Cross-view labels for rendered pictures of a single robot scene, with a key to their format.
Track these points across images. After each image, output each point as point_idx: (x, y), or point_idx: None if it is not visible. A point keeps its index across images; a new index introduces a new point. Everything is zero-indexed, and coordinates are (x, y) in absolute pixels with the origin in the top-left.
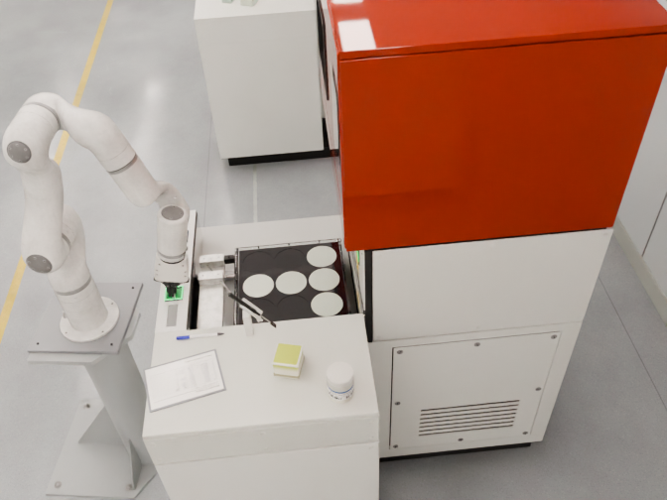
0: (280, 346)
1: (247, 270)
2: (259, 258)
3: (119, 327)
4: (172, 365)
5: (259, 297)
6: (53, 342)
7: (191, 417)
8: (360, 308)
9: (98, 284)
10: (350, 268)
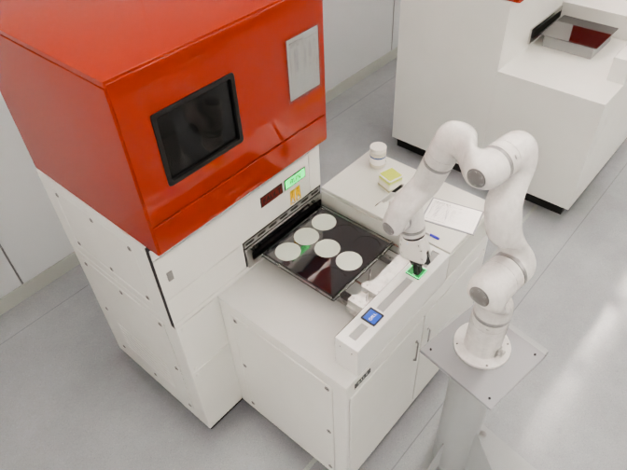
0: (390, 179)
1: (343, 276)
2: (327, 279)
3: (462, 320)
4: (453, 226)
5: (356, 253)
6: (522, 346)
7: (462, 197)
8: (315, 196)
9: (456, 377)
10: (278, 240)
